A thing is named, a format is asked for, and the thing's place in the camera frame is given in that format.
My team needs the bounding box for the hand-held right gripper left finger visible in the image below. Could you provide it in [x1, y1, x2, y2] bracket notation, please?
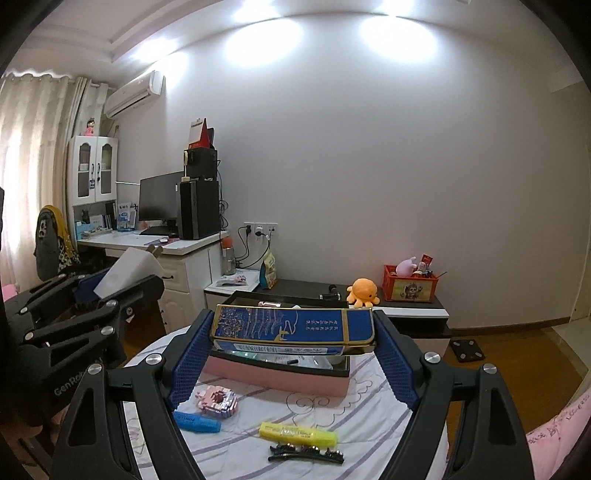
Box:
[50, 308, 218, 480]

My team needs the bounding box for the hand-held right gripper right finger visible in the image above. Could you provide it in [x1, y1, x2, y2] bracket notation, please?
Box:
[372, 308, 540, 480]

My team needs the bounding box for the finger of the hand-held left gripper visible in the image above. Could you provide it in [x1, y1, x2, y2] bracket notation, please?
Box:
[4, 272, 110, 325]
[25, 274, 166, 346]

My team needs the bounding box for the white box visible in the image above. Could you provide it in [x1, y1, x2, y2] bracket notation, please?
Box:
[93, 244, 163, 298]

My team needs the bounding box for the pink building block toy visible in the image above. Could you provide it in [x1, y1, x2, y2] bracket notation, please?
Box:
[195, 384, 239, 420]

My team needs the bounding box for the blue highlighter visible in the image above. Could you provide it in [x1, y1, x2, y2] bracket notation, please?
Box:
[172, 410, 221, 433]

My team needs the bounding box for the pink tray with black rim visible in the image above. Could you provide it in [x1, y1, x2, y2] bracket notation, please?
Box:
[203, 295, 352, 398]

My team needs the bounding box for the blue rectangular box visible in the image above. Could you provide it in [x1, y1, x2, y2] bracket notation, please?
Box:
[210, 302, 376, 357]

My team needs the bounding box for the yellow highlighter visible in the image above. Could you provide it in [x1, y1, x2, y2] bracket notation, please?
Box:
[259, 421, 339, 448]

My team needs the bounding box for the black hair clip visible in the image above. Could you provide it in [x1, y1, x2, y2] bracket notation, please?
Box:
[268, 444, 345, 463]

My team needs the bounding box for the black and white low cabinet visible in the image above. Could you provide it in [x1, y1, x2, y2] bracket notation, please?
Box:
[259, 278, 452, 358]

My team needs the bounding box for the white desk with drawers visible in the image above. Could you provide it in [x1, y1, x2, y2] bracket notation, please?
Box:
[76, 228, 232, 337]

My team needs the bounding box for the yellow and black jacket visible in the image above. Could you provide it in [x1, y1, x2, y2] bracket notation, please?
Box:
[34, 205, 83, 282]

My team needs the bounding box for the white nightstand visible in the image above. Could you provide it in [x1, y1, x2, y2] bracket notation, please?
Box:
[204, 269, 260, 333]

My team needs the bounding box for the black bathroom scale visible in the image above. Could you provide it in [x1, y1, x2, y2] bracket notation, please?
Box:
[450, 337, 488, 363]

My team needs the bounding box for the red storage crate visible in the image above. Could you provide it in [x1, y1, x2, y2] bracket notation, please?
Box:
[383, 264, 439, 304]

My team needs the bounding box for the orange octopus plush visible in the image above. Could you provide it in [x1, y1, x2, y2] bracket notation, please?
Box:
[346, 277, 382, 308]

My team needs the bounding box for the bottle with orange cap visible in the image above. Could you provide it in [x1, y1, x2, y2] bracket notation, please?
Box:
[221, 237, 236, 276]

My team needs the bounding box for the black computer monitor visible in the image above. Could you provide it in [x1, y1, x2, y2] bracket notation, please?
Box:
[139, 171, 184, 222]

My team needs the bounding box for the black computer tower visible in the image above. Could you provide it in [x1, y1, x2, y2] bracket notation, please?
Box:
[178, 179, 221, 241]

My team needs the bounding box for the blue and yellow snack bag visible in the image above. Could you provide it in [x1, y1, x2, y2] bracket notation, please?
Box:
[261, 251, 279, 291]

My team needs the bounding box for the white glass-door cabinet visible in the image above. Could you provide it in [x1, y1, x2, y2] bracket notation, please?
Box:
[67, 135, 120, 208]

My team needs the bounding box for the beige curtain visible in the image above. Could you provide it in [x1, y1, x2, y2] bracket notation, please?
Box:
[0, 74, 109, 296]

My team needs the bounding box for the black speaker box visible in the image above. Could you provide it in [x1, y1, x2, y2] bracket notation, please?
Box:
[186, 148, 219, 182]

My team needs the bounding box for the red desk calendar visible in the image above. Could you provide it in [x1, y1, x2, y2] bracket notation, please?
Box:
[188, 117, 215, 149]

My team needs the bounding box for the pink quilt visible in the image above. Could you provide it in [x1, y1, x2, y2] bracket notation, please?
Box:
[524, 383, 591, 480]

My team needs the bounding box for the white air conditioner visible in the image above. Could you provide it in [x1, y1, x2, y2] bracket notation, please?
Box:
[102, 70, 166, 118]

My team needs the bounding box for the white door frame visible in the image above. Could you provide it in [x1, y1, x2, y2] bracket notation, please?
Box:
[567, 258, 591, 321]

